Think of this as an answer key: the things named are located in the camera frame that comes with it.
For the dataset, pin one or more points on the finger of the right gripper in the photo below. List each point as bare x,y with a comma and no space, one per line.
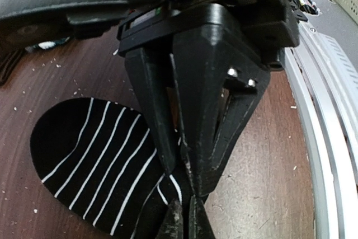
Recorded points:
219,82
151,76

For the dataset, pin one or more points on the black striped ankle sock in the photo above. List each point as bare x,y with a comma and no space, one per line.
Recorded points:
99,160

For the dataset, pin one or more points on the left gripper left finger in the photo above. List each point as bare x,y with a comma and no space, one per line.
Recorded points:
172,225

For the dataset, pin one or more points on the aluminium front rail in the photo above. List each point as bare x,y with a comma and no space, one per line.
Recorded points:
324,84

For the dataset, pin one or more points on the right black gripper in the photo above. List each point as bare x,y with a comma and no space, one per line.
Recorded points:
263,26

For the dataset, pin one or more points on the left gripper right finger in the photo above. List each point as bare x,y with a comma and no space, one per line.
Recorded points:
199,225

